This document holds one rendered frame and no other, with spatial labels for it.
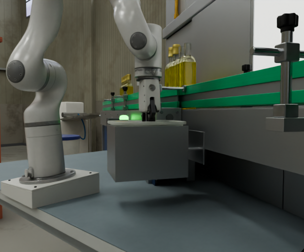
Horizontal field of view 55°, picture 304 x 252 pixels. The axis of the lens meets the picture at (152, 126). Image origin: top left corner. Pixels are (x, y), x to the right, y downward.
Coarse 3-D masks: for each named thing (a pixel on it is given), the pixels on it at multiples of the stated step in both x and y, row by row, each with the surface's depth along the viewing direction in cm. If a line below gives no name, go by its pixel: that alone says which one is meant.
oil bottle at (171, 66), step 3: (174, 60) 126; (171, 63) 125; (171, 66) 125; (171, 69) 125; (171, 72) 125; (171, 75) 125; (168, 78) 129; (171, 78) 125; (168, 81) 129; (171, 81) 125; (168, 84) 129; (171, 84) 125
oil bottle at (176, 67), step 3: (180, 57) 120; (177, 60) 119; (174, 63) 122; (177, 63) 119; (174, 66) 122; (177, 66) 119; (174, 69) 122; (177, 69) 119; (174, 72) 122; (177, 72) 119; (174, 75) 122; (177, 75) 119; (174, 78) 122; (177, 78) 119; (174, 81) 122; (177, 81) 119; (174, 84) 122; (177, 84) 119
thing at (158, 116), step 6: (162, 108) 104; (168, 108) 105; (174, 108) 105; (180, 108) 106; (156, 114) 104; (162, 114) 104; (168, 114) 104; (174, 114) 106; (180, 114) 106; (180, 120) 106
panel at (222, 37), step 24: (216, 0) 117; (240, 0) 101; (192, 24) 139; (216, 24) 117; (240, 24) 101; (192, 48) 139; (216, 48) 117; (240, 48) 101; (216, 72) 117; (240, 72) 101
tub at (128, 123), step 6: (108, 120) 94; (114, 120) 97; (120, 120) 97; (126, 120) 98; (132, 120) 98; (138, 120) 99; (156, 120) 101; (162, 120) 101; (168, 120) 100; (174, 120) 96
